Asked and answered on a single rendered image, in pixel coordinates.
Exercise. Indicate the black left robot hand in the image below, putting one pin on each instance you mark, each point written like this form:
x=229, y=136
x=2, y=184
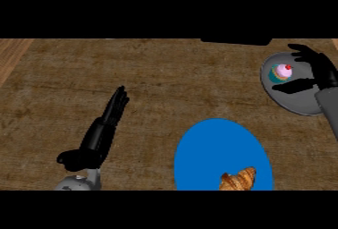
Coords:
x=100, y=140

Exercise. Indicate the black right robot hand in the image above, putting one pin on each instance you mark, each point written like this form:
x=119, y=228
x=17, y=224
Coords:
x=324, y=71

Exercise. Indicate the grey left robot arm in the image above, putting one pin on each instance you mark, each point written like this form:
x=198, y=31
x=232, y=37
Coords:
x=82, y=182

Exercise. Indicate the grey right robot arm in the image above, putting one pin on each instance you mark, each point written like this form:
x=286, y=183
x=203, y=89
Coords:
x=330, y=108

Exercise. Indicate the pink frosted cupcake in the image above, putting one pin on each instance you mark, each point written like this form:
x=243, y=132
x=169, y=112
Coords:
x=281, y=73

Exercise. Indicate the grey round plate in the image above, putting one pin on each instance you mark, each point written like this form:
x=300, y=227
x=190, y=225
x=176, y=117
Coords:
x=290, y=98

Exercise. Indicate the blue oval plate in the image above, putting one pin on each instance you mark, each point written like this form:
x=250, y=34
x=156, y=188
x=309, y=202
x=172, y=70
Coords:
x=221, y=149

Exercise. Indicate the golden brown croissant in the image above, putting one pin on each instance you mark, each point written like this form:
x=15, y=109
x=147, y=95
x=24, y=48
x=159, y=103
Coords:
x=240, y=179

